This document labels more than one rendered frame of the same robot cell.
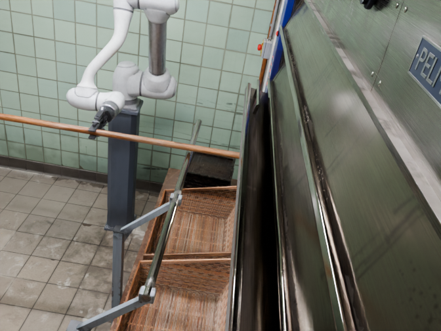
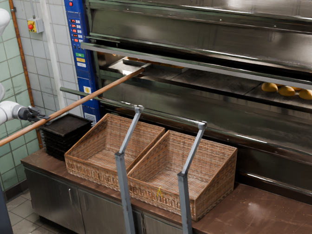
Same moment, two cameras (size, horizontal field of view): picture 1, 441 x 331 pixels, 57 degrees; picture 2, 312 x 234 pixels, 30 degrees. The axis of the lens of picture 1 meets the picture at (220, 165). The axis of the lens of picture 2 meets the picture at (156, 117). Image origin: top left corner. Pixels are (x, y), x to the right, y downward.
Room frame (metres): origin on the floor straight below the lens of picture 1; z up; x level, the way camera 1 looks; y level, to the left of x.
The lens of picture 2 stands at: (-1.01, 2.47, 2.60)
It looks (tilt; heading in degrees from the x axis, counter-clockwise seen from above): 25 degrees down; 313
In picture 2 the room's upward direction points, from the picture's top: 6 degrees counter-clockwise
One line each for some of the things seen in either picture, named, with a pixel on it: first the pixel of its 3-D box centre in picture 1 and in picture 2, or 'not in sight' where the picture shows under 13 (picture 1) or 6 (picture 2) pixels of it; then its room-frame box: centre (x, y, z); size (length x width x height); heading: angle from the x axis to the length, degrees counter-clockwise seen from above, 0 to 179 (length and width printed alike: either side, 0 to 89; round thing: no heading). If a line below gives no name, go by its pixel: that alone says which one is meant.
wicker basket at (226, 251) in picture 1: (198, 228); (115, 150); (1.67, 0.05, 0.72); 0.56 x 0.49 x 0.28; 2
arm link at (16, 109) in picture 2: (108, 111); (20, 112); (1.87, 0.61, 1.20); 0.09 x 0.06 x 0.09; 92
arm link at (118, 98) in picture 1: (111, 102); (8, 110); (1.98, 0.63, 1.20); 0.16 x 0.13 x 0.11; 2
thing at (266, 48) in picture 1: (267, 48); (35, 25); (2.60, -0.16, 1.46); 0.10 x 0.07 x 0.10; 1
